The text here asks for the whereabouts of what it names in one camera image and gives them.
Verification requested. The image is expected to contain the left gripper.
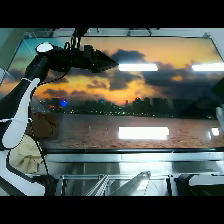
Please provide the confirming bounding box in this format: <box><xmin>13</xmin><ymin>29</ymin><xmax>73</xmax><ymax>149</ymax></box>
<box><xmin>70</xmin><ymin>44</ymin><xmax>103</xmax><ymax>74</ymax></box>

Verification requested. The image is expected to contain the brown garment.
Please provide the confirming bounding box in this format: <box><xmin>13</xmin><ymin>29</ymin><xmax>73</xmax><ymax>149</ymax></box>
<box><xmin>30</xmin><ymin>111</ymin><xmax>59</xmax><ymax>140</ymax></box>

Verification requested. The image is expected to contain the black cable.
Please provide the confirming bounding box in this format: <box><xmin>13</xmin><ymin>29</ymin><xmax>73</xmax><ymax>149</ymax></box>
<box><xmin>29</xmin><ymin>94</ymin><xmax>51</xmax><ymax>178</ymax></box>

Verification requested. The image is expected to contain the beige garment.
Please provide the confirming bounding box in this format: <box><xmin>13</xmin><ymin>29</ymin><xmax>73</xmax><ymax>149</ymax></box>
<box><xmin>9</xmin><ymin>134</ymin><xmax>48</xmax><ymax>175</ymax></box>

